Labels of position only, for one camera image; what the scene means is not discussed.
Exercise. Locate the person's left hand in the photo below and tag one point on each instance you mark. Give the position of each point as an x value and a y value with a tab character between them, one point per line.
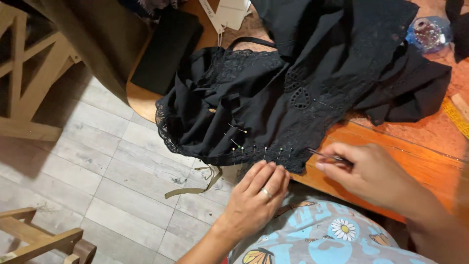
252	209

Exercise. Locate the person's right hand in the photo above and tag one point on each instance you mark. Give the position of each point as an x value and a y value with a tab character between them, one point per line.
373	176

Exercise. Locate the black lace garment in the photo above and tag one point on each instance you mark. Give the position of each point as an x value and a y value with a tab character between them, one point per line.
278	91

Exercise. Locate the olive ribbon strip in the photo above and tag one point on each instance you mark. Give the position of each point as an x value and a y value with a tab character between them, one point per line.
198	190

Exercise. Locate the row of coloured-head pins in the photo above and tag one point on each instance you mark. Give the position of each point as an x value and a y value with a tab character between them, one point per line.
254	147

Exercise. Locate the person's printed light-blue clothing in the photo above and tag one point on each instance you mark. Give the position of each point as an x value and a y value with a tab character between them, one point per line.
329	234

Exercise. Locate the yellow measuring tape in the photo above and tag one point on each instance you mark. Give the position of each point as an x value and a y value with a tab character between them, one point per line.
456	117

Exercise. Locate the dark fabric piece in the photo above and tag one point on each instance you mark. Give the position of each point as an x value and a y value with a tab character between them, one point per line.
460	25

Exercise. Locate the black folded fabric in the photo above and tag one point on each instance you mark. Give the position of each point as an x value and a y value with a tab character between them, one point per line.
166	51

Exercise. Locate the white paper tags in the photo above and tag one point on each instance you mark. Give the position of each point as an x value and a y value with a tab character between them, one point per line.
229	14

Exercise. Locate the wooden chair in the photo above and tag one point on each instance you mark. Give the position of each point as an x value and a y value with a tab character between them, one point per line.
44	242

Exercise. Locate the olive draped fabric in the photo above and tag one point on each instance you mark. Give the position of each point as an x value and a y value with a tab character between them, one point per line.
99	40

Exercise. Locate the light wooden rack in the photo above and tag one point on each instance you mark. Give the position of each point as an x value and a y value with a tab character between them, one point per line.
25	91

